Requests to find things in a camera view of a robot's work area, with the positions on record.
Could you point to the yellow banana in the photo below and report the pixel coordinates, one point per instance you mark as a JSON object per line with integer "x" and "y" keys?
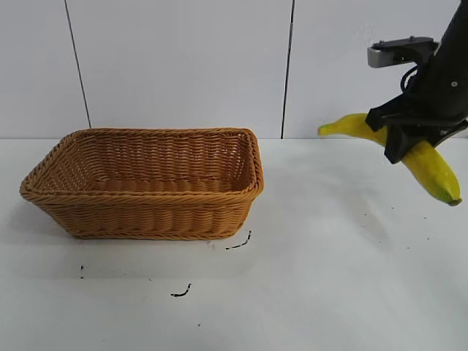
{"x": 435, "y": 172}

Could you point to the tan woven wicker basket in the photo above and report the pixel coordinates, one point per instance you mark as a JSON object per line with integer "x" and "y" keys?
{"x": 146, "y": 215}

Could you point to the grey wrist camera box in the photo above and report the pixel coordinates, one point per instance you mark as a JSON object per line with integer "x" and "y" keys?
{"x": 395, "y": 53}

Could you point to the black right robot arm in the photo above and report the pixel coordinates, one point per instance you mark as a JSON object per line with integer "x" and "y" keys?
{"x": 457, "y": 25}

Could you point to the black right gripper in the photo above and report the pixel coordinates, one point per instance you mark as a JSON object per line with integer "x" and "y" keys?
{"x": 438, "y": 98}

